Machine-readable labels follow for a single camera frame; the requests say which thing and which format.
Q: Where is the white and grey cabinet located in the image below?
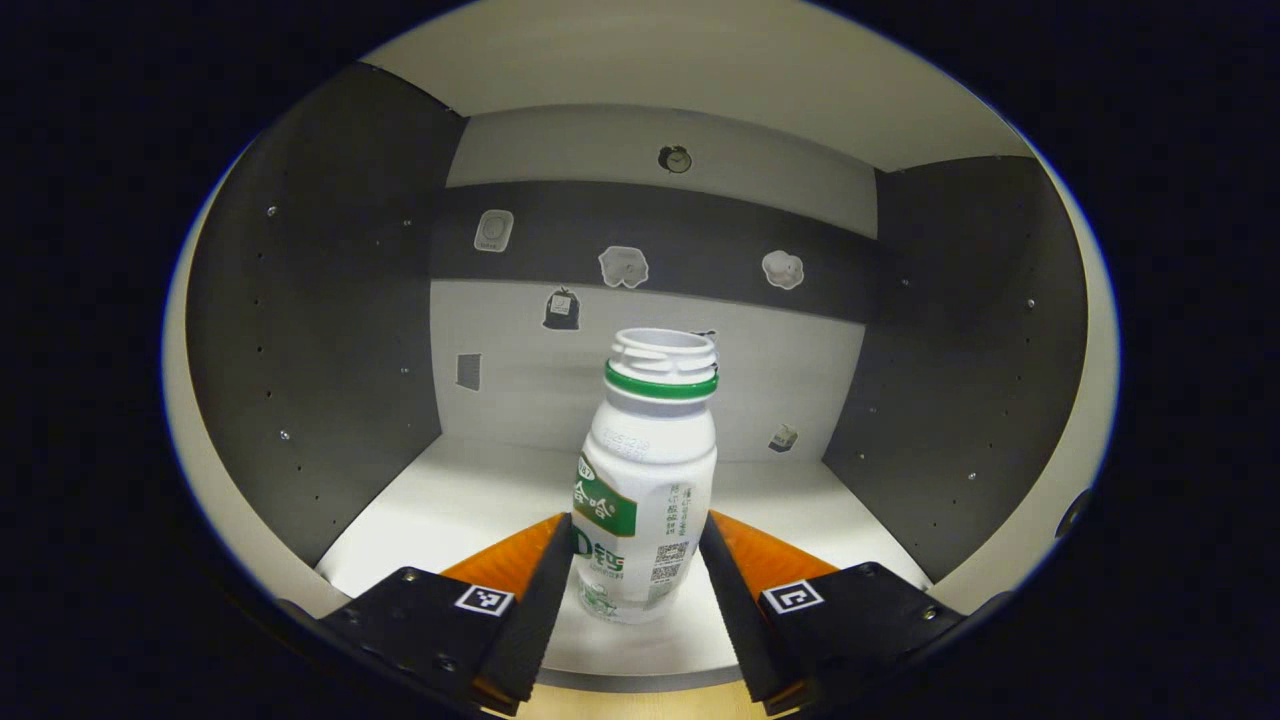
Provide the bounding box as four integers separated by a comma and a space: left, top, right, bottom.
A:
162, 0, 1121, 696

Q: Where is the white drink bottle green label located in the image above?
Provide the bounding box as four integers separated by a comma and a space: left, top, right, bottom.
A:
570, 328, 721, 626

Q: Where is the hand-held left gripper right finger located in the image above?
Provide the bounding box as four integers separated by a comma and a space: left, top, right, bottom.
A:
698, 510, 966, 716

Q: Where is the white cabinet shelf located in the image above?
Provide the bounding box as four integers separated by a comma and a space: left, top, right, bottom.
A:
360, 0, 1036, 173
315, 435, 936, 693

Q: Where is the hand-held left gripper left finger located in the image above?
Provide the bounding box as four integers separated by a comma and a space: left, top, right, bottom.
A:
320, 512, 574, 716

